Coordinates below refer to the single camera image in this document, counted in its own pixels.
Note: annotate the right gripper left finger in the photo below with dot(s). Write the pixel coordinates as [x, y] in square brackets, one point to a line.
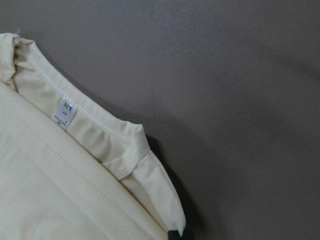
[174, 235]

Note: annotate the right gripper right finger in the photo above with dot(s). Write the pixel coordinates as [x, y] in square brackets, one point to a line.
[188, 235]

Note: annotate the cream long-sleeve printed shirt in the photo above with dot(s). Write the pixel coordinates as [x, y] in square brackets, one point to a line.
[70, 170]

